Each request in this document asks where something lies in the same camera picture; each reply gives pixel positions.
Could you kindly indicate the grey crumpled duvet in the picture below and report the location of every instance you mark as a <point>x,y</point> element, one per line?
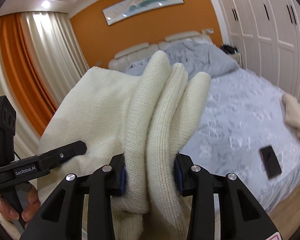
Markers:
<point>200,57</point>

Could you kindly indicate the cream leather headboard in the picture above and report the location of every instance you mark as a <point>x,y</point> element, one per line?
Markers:
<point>123,59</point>

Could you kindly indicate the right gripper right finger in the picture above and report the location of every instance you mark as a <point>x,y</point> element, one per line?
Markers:
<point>241,215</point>

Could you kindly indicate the cream knit cardigan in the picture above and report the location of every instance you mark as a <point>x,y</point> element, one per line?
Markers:
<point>148,119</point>

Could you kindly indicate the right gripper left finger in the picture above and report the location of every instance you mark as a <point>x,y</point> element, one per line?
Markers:
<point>61,215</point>

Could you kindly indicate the black smartphone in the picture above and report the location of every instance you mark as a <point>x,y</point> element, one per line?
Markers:
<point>270,161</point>

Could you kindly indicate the dark clutter right nightstand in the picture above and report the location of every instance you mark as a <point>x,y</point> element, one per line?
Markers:
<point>228,49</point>

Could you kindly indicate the cream sheer curtain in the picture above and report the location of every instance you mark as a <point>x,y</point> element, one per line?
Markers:
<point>59,61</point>

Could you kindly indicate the framed wall painting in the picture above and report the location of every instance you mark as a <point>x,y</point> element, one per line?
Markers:
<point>128,8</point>

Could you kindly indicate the white wardrobe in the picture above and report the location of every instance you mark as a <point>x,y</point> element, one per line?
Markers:
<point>267,34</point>

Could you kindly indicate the beige folded cloth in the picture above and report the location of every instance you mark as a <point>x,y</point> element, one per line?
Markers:
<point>292,112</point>

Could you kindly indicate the blue butterfly bed sheet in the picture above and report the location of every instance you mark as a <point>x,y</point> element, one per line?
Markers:
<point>243,114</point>

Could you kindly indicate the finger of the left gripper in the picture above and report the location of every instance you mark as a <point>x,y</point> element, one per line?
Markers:
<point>23,170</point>

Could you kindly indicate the orange curtain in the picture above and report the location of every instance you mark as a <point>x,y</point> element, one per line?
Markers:
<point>29,89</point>

